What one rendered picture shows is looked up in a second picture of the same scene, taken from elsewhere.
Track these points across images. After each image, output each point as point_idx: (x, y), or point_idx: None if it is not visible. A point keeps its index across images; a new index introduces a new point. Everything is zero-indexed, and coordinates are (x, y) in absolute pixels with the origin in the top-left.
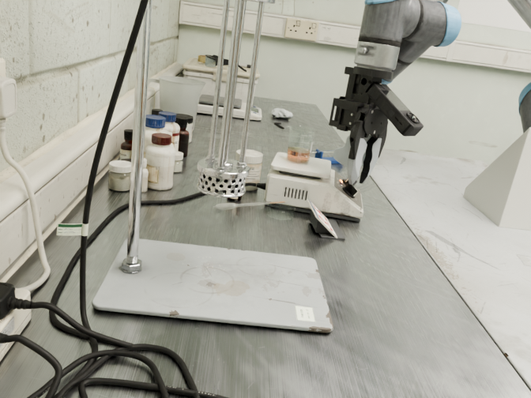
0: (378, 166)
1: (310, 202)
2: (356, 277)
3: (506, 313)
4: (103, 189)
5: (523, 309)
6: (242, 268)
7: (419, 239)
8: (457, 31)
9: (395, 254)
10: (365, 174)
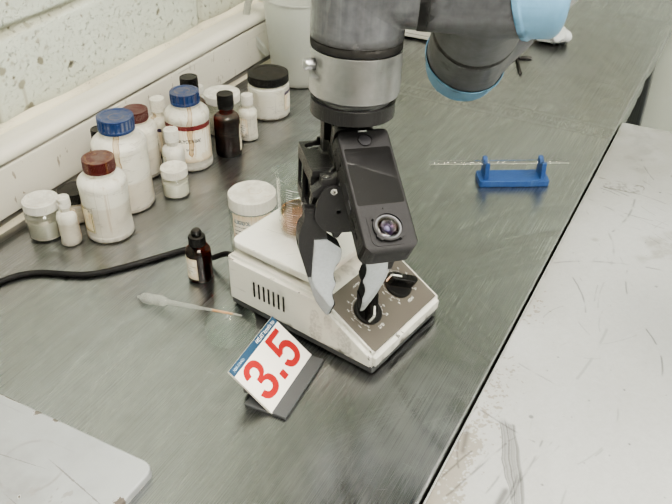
0: (620, 199)
1: (272, 325)
2: None
3: None
4: (22, 234)
5: None
6: (3, 467)
7: (452, 447)
8: (554, 12)
9: (344, 482)
10: (359, 298)
